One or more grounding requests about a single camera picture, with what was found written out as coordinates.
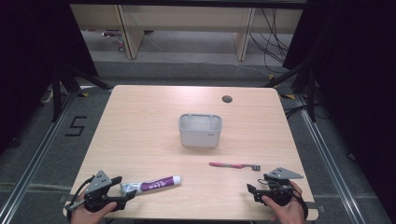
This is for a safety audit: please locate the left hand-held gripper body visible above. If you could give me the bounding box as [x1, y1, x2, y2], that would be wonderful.
[83, 170, 127, 214]

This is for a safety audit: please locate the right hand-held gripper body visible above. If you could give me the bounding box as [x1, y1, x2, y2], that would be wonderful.
[262, 167, 304, 207]

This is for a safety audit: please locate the purple and white toothpaste tube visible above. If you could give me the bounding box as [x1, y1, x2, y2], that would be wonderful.
[120, 175, 182, 196]

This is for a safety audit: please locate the pink toothbrush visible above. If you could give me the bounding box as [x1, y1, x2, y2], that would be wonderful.
[208, 161, 262, 172]

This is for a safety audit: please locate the grey toothbrush holder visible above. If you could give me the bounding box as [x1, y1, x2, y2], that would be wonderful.
[177, 113, 223, 148]

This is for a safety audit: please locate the person's right hand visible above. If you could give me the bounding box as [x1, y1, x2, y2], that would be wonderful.
[261, 180, 306, 224]

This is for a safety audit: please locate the person's left hand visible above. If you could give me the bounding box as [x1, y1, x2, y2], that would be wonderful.
[69, 191, 119, 224]

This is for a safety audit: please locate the black metal stand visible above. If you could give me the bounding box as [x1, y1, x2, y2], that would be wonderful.
[50, 63, 114, 123]
[262, 61, 318, 123]

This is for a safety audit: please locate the black curtain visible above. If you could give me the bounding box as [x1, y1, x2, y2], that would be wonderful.
[0, 0, 99, 157]
[281, 0, 396, 216]

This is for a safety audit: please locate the light wooden furniture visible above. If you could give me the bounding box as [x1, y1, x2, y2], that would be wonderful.
[69, 3, 304, 63]

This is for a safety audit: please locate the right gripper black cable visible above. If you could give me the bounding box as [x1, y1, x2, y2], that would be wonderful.
[257, 178, 310, 221]

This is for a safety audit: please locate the aluminium floor rail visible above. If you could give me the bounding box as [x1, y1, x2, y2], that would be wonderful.
[0, 91, 78, 224]
[294, 92, 369, 224]

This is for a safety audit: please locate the bundle of black cables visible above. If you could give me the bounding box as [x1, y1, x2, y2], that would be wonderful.
[248, 7, 291, 75]

